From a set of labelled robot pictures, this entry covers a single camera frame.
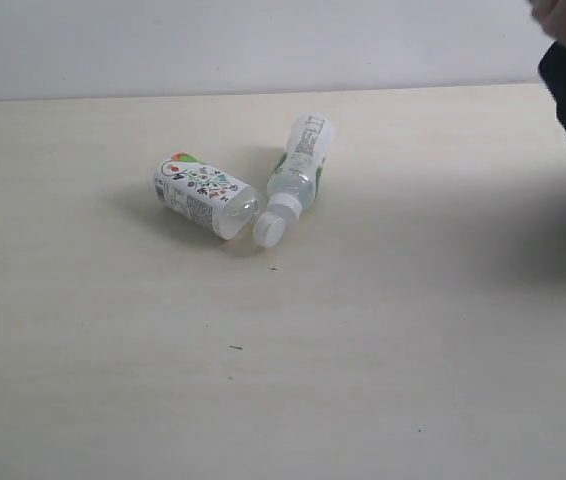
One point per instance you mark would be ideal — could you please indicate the white capped green label bottle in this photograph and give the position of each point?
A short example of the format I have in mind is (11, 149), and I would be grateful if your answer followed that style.
(293, 185)

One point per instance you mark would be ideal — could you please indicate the white floral label bottle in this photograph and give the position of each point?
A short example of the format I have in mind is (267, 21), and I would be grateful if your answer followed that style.
(207, 196)

